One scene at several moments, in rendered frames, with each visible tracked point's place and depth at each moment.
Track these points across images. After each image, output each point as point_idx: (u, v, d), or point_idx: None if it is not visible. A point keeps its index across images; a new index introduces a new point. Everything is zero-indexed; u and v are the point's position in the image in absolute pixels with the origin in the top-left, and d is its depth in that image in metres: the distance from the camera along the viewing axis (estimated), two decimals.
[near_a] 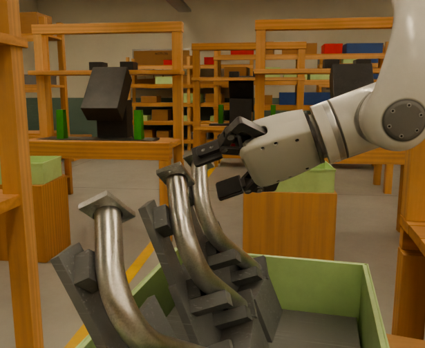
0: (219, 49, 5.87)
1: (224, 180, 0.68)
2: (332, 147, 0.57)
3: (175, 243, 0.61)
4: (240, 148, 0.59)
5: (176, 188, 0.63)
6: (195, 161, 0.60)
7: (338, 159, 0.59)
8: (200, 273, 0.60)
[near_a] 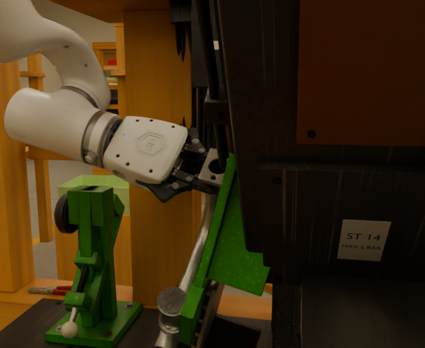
0: None
1: (211, 178, 0.62)
2: None
3: None
4: (188, 152, 0.67)
5: (217, 171, 0.65)
6: None
7: None
8: None
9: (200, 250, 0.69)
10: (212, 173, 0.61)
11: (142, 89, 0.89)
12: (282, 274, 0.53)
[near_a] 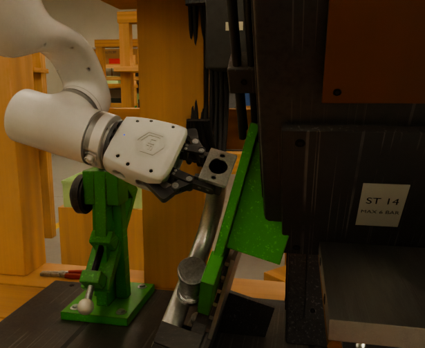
0: None
1: (211, 178, 0.62)
2: None
3: (222, 210, 0.70)
4: (188, 153, 0.67)
5: (217, 171, 0.65)
6: None
7: None
8: None
9: (198, 250, 0.69)
10: (213, 172, 0.61)
11: (154, 72, 0.90)
12: (300, 242, 0.54)
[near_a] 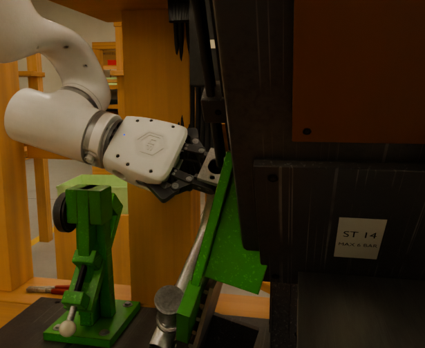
0: None
1: (211, 178, 0.62)
2: None
3: None
4: (188, 152, 0.67)
5: (217, 171, 0.65)
6: None
7: None
8: None
9: (198, 249, 0.69)
10: (211, 173, 0.61)
11: (139, 88, 0.89)
12: (279, 272, 0.53)
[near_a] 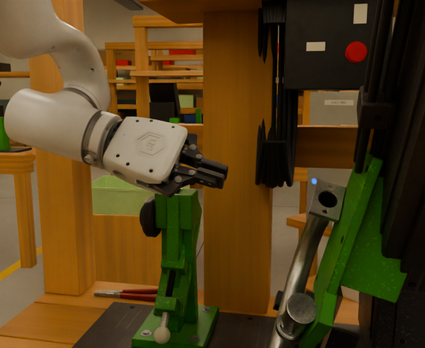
0: (134, 49, 5.42)
1: (214, 172, 0.63)
2: None
3: (318, 240, 0.68)
4: (187, 157, 0.67)
5: (321, 203, 0.63)
6: (225, 175, 0.65)
7: None
8: None
9: (296, 282, 0.66)
10: (323, 206, 0.59)
11: (220, 90, 0.88)
12: (418, 280, 0.52)
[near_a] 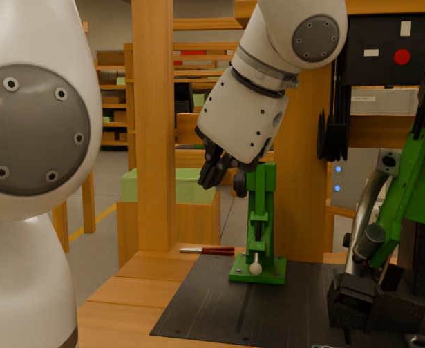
0: None
1: None
2: (238, 63, 0.53)
3: (376, 195, 0.93)
4: (209, 141, 0.62)
5: None
6: (200, 181, 0.64)
7: (255, 72, 0.52)
8: None
9: (361, 225, 0.91)
10: (386, 166, 0.83)
11: None
12: None
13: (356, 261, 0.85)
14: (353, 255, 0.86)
